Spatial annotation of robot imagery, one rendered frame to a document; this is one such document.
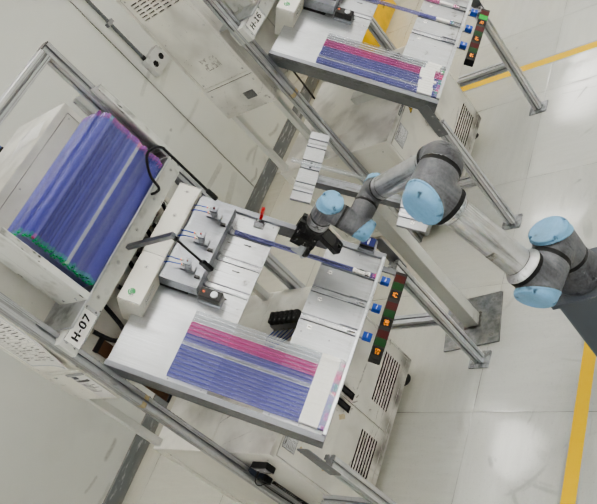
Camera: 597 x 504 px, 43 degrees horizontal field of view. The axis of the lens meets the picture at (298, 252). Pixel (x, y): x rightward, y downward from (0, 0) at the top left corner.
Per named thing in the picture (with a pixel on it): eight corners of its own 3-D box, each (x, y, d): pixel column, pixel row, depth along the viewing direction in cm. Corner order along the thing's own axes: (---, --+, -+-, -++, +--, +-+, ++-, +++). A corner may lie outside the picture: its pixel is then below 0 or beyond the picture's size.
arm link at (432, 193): (581, 267, 207) (437, 147, 192) (564, 312, 201) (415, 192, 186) (549, 274, 218) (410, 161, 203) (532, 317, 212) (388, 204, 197)
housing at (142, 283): (203, 212, 271) (201, 188, 259) (144, 326, 246) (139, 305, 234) (183, 205, 272) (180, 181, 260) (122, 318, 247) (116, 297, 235)
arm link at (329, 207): (341, 216, 224) (316, 201, 223) (329, 233, 233) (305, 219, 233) (351, 197, 228) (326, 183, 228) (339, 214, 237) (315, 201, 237)
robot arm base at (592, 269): (605, 248, 222) (591, 228, 217) (607, 289, 213) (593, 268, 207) (555, 262, 231) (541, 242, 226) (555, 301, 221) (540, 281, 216)
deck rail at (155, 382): (324, 442, 227) (325, 436, 222) (322, 449, 226) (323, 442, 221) (109, 366, 236) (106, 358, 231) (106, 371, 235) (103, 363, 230)
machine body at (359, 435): (420, 367, 316) (334, 282, 284) (374, 530, 280) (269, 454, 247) (307, 373, 360) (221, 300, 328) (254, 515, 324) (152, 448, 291)
